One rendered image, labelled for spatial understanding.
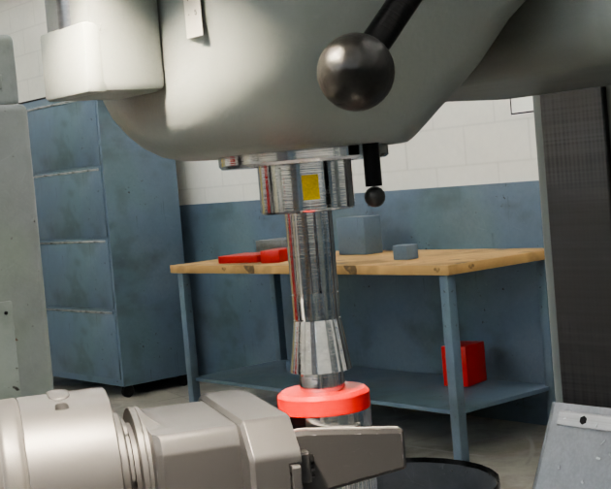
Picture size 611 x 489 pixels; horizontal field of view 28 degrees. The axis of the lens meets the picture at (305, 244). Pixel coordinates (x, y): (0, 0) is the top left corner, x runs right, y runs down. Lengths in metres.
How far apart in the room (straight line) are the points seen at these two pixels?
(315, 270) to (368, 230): 5.79
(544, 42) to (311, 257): 0.16
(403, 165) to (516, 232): 0.85
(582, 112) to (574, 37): 0.34
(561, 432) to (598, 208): 0.18
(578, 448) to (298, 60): 0.53
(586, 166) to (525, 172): 5.08
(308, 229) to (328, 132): 0.07
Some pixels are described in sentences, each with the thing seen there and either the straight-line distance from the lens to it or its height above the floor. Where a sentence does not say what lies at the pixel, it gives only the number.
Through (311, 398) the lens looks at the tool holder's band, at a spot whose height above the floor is 1.19.
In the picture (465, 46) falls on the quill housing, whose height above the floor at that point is 1.35.
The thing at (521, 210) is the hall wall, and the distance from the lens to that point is 6.04.
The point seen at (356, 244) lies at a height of 0.93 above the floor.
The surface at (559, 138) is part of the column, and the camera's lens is 0.97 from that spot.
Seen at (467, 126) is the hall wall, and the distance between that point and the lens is 6.26.
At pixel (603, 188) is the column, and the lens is 0.94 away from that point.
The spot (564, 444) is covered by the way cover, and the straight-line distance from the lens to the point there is 0.98.
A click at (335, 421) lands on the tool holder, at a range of 0.60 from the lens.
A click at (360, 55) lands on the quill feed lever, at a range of 0.46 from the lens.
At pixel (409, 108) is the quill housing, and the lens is 0.57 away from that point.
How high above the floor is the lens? 1.30
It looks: 3 degrees down
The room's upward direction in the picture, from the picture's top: 5 degrees counter-clockwise
